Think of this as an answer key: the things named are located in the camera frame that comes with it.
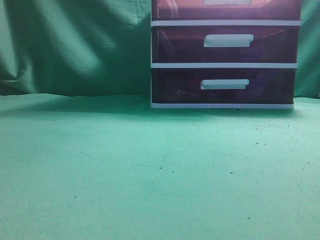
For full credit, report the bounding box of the white plastic drawer cabinet frame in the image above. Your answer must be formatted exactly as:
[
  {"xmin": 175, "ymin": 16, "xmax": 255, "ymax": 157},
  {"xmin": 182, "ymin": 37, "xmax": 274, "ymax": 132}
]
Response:
[{"xmin": 150, "ymin": 13, "xmax": 301, "ymax": 109}]

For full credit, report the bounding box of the dark translucent drawer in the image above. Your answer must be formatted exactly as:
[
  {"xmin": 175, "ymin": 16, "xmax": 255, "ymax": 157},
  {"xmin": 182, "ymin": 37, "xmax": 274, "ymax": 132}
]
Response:
[
  {"xmin": 151, "ymin": 0, "xmax": 302, "ymax": 21},
  {"xmin": 151, "ymin": 25, "xmax": 300, "ymax": 64},
  {"xmin": 151, "ymin": 68, "xmax": 296, "ymax": 105}
]

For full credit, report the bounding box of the green cloth backdrop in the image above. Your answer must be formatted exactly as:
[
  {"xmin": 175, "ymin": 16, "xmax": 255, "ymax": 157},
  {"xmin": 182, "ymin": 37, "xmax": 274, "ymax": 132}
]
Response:
[{"xmin": 0, "ymin": 0, "xmax": 320, "ymax": 240}]

